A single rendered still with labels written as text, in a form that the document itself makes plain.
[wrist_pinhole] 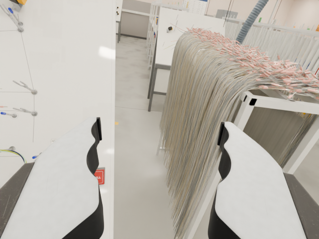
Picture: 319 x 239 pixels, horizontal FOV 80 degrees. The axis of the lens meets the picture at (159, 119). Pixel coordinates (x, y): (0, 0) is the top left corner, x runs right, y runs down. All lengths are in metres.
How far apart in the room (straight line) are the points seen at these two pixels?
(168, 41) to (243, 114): 2.83
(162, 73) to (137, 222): 2.22
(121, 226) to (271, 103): 1.55
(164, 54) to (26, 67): 2.70
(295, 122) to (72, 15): 1.00
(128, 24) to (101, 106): 10.79
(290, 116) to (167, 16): 2.97
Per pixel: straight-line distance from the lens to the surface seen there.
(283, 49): 3.80
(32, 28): 0.84
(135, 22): 11.44
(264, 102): 0.74
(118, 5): 9.61
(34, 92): 0.76
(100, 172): 0.71
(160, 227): 1.93
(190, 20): 3.76
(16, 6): 0.88
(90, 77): 0.76
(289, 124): 1.06
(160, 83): 3.29
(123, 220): 1.92
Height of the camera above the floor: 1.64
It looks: 30 degrees down
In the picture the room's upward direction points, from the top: 11 degrees clockwise
